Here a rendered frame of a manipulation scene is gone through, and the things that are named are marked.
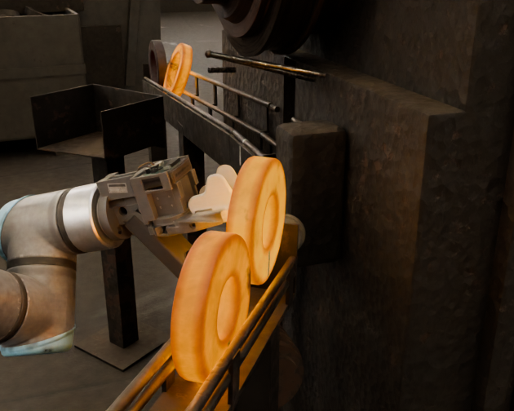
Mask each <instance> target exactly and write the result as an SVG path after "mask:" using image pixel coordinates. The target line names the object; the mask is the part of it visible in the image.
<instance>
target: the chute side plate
mask: <svg viewBox="0 0 514 411"><path fill-rule="evenodd" d="M142 82H143V92H144V93H148V94H153V95H161V96H163V103H164V118H165V120H166V121H167V122H168V123H169V124H171V125H172V126H173V127H174V128H175V129H176V130H178V122H179V123H180V124H181V125H182V126H183V131H184V136H185V137H186V138H187V139H189V140H190V141H191V142H192V143H194V144H195V145H196V146H197V147H199V148H200V149H201V150H202V151H203V152H204V153H205V154H207V155H208V156H209V157H210V158H212V159H213V160H214V161H216V162H217V163H218V164H219V165H220V166H222V165H228V166H231V167H232V168H233V169H234V171H235V173H236V174H237V175H238V173H239V171H240V169H241V167H242V165H243V164H244V162H245V161H246V160H247V159H248V158H249V157H253V156H254V154H253V153H252V152H250V151H249V150H248V149H247V148H246V147H245V146H244V145H242V144H241V143H240V142H239V141H238V140H236V139H235V138H234V137H233V136H232V135H230V134H229V133H228V132H227V131H225V130H223V129H221V128H220V127H218V126H217V125H215V124H214V123H212V122H210V121H208V120H207V119H205V118H204V117H202V116H201V115H199V114H198V113H196V112H194V111H193V110H192V109H190V108H188V107H187V106H185V105H183V104H182V103H180V102H179V101H177V100H176V99H174V98H172V97H170V96H169V95H168V94H166V93H165V92H163V91H161V90H159V89H158V88H156V87H155V86H153V85H152V84H150V83H149V82H146V81H145V80H144V79H143V80H142ZM239 145H240V146H241V165H240V148H239Z"/></svg>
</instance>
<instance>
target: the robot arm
mask: <svg viewBox="0 0 514 411"><path fill-rule="evenodd" d="M148 163H151V164H150V165H149V166H143V165H146V164H148ZM140 168H143V169H141V170H140ZM150 168H151V169H150ZM236 178H237V174H236V173H235V171H234V169H233V168H232V167H231V166H228V165H222V166H219V167H218V169H217V172H216V174H212V175H210V176H209V177H208V178H207V181H206V185H205V186H203V187H202V188H201V189H200V192H199V194H198V191H197V187H196V185H197V184H198V183H199V182H198V179H197V175H196V172H195V169H193V168H192V165H191V162H190V160H189V157H188V155H186V156H182V157H174V158H171V159H166V160H162V161H155V162H151V161H149V162H146V163H144V164H142V165H140V166H139V168H138V170H137V171H134V172H130V173H125V174H121V175H120V174H119V173H118V172H116V173H112V174H109V175H107V176H105V178H104V179H101V180H99V181H98V182H96V183H92V184H88V185H83V186H79V187H75V188H68V189H64V190H59V191H55V192H48V193H43V194H39V195H28V196H25V197H21V198H20V199H17V200H14V201H10V202H8V203H7V204H5V205H4V206H3V207H2V208H1V209H0V255H1V257H2V258H3V259H5V260H6V261H7V270H6V271H5V270H1V269H0V351H1V353H2V355H3V356H32V355H42V354H52V353H61V352H66V351H68V350H69V349H70V348H71V347H72V345H73V334H74V330H75V329H76V325H75V324H74V317H75V294H76V267H77V254H85V253H89V252H95V251H100V250H110V249H114V248H117V247H118V246H120V245H121V244H122V243H123V242H124V240H125V239H128V238H130V237H131V236H132V234H133V235H134V236H135V237H136V238H137V239H138V240H139V241H140V242H141V243H142V244H144V245H145V246H146V247H147V248H148V249H149V250H150V251H151V252H152V253H153V254H154V255H155V256H156V257H157V258H158V259H159V260H160V261H161V262H162V263H163V264H164V265H165V266H166V267H167V268H168V269H169V270H170V271H171V272H172V273H173V274H174V275H175V276H176V277H177V278H178V279H179V274H180V272H181V269H182V266H183V265H184V260H185V259H186V257H187V255H188V252H189V251H190V249H191V247H192V245H191V244H190V243H189V242H188V241H187V240H186V239H185V238H184V237H183V236H182V235H181V234H183V233H189V232H196V231H200V230H202V229H206V228H211V227H214V226H216V225H220V224H222V223H225V222H227V217H228V207H229V202H230V199H231V195H232V191H233V186H234V184H235V181H236Z"/></svg>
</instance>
